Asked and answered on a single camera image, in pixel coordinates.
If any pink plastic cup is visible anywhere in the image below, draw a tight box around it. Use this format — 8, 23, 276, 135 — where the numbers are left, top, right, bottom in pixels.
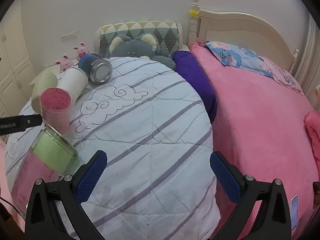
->
40, 88, 73, 135

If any clear jar green pink paper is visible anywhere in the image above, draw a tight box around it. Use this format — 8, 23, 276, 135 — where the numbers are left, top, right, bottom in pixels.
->
11, 124, 78, 214

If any pale green cup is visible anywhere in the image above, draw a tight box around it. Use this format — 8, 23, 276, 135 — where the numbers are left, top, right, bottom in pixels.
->
31, 71, 58, 114

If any white paper cup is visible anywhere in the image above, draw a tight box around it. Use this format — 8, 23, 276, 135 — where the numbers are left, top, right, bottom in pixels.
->
57, 67, 88, 102

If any cream wardrobe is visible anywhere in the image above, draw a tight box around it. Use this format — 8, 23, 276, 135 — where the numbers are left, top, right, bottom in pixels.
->
1, 24, 36, 115

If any pink plush pig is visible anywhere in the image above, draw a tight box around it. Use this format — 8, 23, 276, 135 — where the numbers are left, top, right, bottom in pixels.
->
73, 42, 89, 61
55, 54, 75, 73

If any pink fleece blanket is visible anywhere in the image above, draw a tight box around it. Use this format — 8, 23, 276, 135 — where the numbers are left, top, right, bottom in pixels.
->
190, 43, 319, 239

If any blue metal tin can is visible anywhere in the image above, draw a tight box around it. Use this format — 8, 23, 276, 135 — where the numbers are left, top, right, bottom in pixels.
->
78, 54, 113, 85

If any white striped quilt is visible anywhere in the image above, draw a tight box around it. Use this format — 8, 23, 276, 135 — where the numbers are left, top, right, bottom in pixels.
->
65, 57, 220, 239

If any grey plush bear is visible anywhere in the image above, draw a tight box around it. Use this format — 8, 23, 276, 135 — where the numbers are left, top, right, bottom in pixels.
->
107, 34, 176, 71

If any blue cartoon pillow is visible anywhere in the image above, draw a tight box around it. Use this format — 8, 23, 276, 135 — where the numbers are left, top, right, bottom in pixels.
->
206, 41, 304, 95

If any purple cloth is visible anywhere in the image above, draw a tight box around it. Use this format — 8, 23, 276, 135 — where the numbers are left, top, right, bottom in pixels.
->
172, 50, 217, 124

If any triangle patterned pillow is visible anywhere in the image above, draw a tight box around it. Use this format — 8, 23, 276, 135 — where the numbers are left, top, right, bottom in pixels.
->
93, 21, 183, 58

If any cream wooden headboard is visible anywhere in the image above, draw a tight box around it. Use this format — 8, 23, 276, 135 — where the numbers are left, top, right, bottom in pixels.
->
188, 0, 299, 73

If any yellow star sticker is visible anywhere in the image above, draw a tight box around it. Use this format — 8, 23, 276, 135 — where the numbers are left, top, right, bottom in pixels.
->
189, 9, 199, 18

